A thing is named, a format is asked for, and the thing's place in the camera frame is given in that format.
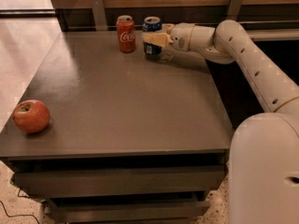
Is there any right metal rail bracket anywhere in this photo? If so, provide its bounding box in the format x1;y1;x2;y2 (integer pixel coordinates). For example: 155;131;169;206
226;0;243;21

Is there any grey drawer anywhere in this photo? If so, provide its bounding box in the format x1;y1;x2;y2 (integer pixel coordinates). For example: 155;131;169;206
13;166;225;198
46;202;209;223

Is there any lower grey drawer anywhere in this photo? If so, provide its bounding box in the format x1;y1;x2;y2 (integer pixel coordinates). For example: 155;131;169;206
46;202;209;223

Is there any grey drawer cabinet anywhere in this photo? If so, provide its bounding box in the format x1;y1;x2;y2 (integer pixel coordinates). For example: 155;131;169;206
0;32;232;224

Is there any upper grey drawer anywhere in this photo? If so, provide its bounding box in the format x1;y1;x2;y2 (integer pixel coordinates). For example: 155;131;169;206
13;166;225;198

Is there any blue pepsi can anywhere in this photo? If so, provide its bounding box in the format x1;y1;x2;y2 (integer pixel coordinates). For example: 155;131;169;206
142;16;162;56

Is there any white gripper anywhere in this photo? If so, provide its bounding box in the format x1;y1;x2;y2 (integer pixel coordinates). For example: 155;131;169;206
142;23;194;51

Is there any red apple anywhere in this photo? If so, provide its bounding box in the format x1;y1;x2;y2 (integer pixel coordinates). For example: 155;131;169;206
12;100;50;133

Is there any red coke can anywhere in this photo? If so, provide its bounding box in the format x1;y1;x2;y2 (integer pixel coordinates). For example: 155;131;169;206
116;15;135;53

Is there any metal rail bracket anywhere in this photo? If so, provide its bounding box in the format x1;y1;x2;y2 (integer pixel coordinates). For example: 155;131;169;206
90;0;107;31
226;0;243;21

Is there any left metal rail bracket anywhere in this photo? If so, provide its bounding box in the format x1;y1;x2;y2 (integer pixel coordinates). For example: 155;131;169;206
90;0;107;31

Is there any black floor cable left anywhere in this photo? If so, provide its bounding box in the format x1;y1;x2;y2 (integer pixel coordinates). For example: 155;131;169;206
0;189;41;224

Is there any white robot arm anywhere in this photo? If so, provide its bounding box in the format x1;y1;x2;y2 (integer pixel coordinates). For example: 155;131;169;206
142;20;299;224

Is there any horizontal metal rail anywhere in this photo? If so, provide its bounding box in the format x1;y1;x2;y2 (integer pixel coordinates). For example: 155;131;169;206
68;20;299;30

